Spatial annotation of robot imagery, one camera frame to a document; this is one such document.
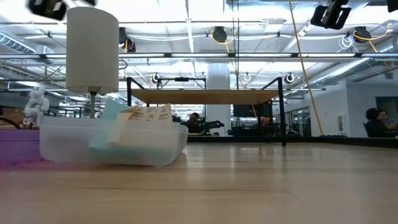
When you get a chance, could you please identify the clear pencil case purple lid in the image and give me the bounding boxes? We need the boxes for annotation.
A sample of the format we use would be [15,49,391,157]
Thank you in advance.
[0,115,189,167]

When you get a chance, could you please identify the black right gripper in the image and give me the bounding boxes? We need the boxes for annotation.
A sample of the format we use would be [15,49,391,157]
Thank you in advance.
[310,0,352,30]

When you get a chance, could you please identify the teal sticky note pad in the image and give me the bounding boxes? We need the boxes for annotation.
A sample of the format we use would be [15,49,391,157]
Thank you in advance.
[89,98,175,166]

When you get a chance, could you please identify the white lamp with wooden base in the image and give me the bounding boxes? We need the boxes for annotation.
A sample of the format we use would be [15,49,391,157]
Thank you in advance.
[65,6,120,119]

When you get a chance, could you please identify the black background robot arms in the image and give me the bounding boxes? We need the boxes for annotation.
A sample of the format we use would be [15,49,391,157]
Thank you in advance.
[170,113,225,137]

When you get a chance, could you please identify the brown cardboard box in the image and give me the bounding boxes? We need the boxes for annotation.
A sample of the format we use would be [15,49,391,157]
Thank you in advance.
[1,107,25,128]

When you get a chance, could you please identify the yellow hanging cable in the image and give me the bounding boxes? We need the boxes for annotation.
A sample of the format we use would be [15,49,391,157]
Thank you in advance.
[288,0,325,137]

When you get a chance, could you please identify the white robot figure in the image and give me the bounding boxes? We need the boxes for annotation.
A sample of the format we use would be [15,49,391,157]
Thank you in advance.
[24,86,50,127]

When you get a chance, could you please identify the wooden shelf riser black legs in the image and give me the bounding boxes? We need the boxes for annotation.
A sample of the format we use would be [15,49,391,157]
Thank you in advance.
[126,77,287,147]

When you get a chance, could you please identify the black metal table frame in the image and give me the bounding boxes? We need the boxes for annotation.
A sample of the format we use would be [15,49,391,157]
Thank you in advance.
[186,135,398,147]

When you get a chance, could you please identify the person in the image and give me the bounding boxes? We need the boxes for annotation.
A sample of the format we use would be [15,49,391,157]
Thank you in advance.
[182,111,206,134]
[362,108,398,139]

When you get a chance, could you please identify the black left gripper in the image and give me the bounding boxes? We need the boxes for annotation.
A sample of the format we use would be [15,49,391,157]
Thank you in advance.
[27,0,97,21]

